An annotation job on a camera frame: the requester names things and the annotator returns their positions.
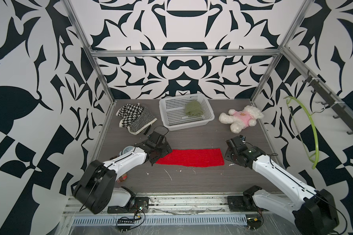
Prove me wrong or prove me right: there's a red knitted scarf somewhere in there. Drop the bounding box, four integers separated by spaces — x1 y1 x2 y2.
156 149 225 168

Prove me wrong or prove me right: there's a green knitted scarf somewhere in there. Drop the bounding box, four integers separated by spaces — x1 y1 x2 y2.
185 100 204 117

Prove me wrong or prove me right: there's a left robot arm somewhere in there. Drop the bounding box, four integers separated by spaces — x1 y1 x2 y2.
73 131 172 214

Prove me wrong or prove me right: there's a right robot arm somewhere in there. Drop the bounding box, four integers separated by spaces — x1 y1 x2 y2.
225 135 339 235

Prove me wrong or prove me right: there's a black white houndstooth scarf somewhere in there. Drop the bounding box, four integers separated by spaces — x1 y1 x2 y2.
116 103 157 135

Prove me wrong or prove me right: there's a white plastic basket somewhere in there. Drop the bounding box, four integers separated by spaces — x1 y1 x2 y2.
159 94 215 131

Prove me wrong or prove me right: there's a light blue alarm clock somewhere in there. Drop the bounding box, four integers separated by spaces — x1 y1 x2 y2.
120 146 135 156

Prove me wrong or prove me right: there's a white teddy bear pink shirt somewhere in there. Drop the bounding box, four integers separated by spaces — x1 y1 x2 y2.
219 105 264 134

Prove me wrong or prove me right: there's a black connector hub right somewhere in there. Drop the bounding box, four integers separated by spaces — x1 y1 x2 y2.
247 217 263 231

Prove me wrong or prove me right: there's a black connector hub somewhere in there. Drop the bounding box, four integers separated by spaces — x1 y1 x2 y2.
247 217 263 231
116 217 136 226

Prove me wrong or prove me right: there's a green clothes hanger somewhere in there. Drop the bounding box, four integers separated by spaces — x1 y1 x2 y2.
284 96 320 169

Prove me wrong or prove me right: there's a black connector hub left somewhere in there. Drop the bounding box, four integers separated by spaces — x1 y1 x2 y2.
116 217 136 226

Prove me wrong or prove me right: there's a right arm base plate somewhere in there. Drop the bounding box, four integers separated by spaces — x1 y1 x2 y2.
227 195 266 212

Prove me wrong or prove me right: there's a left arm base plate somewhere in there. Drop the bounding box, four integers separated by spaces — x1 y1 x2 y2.
107 196 150 214

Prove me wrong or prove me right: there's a white slotted cable duct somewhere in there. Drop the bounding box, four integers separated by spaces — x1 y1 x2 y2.
72 214 248 227

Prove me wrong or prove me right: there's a grey wall hook rail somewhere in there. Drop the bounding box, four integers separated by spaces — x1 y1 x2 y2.
303 71 353 135

